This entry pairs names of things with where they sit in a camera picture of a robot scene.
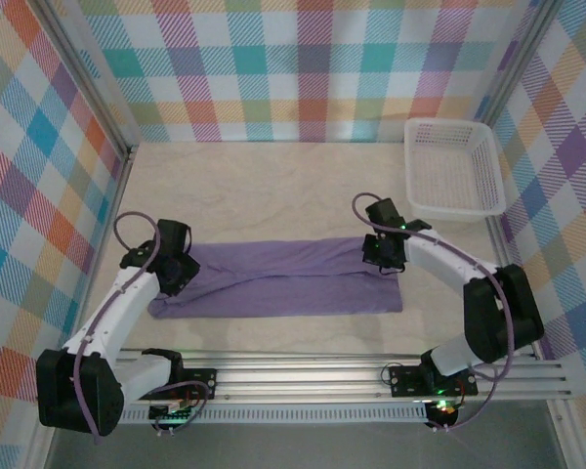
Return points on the purple t-shirt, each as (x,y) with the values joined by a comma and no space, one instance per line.
(283,288)

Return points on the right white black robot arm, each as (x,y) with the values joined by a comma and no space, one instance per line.
(444,259)

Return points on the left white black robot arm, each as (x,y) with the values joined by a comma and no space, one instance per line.
(122,308)

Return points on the white plastic mesh basket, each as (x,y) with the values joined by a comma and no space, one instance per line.
(449,171)

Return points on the small controller circuit board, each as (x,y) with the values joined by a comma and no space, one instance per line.
(168,415)
(442,413)

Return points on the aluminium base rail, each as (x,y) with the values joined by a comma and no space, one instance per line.
(298,381)

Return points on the aluminium corner post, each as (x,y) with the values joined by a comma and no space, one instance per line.
(517,63)
(85,80)

